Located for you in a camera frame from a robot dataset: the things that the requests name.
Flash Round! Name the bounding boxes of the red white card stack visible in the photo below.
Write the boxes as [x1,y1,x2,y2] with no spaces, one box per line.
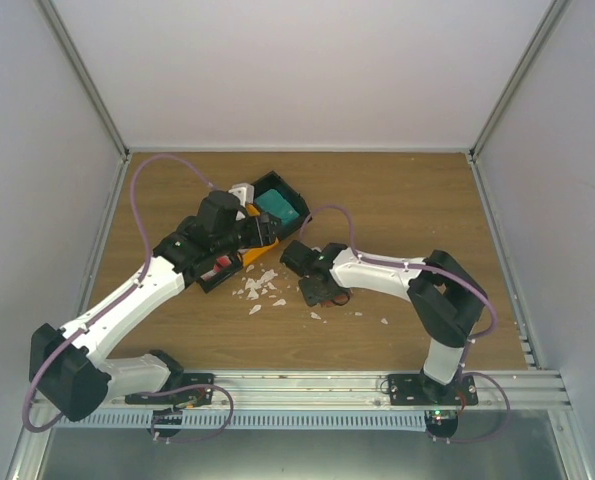
[213,256,233,273]

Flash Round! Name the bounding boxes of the orange bin white cards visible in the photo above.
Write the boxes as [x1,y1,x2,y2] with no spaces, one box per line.
[239,199,281,269]

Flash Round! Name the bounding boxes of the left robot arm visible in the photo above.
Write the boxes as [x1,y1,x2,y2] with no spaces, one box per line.
[26,191,281,421]

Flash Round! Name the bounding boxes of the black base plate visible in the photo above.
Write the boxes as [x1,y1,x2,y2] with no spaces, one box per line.
[124,372,215,408]
[378,373,479,406]

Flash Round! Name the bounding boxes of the black bin red cards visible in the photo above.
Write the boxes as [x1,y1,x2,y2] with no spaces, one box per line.
[197,252,243,294]

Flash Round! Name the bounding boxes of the brown leather card holder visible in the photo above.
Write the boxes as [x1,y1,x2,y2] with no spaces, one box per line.
[320,289,352,308]

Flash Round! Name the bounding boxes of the aluminium front rail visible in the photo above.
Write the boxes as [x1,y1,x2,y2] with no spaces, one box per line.
[31,367,573,411]

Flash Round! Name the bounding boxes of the grey slotted cable duct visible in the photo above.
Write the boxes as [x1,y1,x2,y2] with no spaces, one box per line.
[57,409,426,432]

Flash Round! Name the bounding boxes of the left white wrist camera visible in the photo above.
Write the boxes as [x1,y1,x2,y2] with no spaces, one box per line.
[228,183,254,221]

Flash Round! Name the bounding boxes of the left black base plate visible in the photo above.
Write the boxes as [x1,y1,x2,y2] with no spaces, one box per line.
[124,372,215,408]

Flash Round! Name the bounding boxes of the black bin teal cards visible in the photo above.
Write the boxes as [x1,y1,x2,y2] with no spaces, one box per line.
[252,171,310,241]

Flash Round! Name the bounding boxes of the teal card stack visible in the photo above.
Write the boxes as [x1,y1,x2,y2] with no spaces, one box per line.
[255,189,299,226]

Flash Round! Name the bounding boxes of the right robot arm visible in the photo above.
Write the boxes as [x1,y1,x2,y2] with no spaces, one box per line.
[280,240,491,405]

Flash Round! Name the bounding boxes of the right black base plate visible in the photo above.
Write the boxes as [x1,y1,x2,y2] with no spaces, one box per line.
[378,373,479,406]

